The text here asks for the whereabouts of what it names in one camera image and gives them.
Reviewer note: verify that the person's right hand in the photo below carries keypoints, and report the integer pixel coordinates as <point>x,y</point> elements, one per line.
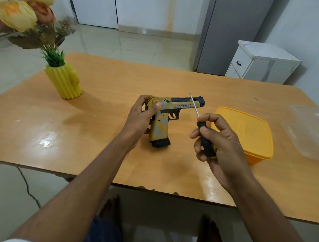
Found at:
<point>226,154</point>

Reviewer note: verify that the person's left hand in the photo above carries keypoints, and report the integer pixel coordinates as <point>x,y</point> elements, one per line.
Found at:
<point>135,124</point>

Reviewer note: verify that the person's right thumb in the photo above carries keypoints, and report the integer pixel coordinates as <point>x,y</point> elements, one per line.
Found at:
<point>199,132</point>

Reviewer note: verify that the person's left thumb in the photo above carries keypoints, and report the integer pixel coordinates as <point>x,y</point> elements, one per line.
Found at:
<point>154,108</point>

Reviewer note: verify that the yellow and grey toy pistol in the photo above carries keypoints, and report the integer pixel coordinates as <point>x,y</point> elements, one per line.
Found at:
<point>162,127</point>

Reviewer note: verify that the person's left forearm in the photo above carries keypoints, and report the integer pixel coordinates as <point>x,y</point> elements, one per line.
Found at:
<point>74,194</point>

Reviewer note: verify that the person's right forearm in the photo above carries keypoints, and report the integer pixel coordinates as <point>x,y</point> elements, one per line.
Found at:
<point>261,212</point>

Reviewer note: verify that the yellow plastic container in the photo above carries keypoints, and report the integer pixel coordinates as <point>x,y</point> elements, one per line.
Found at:
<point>249,134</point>

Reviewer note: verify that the yellow ribbed cactus vase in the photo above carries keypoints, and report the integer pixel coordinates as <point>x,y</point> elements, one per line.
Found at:
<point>65,82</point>

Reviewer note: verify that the white bedside cabinet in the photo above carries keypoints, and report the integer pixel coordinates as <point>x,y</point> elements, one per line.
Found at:
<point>264,62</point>

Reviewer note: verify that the person's right foot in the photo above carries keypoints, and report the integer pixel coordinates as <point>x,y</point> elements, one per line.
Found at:
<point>208,229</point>

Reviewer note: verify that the person's foot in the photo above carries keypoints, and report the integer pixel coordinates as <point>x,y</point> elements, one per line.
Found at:
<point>208,229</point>
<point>111,214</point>

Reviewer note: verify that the grey refrigerator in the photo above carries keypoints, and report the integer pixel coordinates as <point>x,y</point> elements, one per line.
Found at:
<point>229,35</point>

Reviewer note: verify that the clear plastic lid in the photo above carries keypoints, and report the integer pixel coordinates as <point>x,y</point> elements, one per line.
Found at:
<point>302,129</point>

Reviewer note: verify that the white cupboard door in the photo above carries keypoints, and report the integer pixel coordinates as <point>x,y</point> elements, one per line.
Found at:
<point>97,12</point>

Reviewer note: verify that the person's left foot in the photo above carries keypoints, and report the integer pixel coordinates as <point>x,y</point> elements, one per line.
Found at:
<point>111,214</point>

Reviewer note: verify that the dark blue shorts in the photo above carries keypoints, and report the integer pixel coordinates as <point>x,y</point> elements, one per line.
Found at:
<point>104,230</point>

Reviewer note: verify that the artificial flower bouquet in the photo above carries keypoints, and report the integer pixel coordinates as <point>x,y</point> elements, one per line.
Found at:
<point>22,17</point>

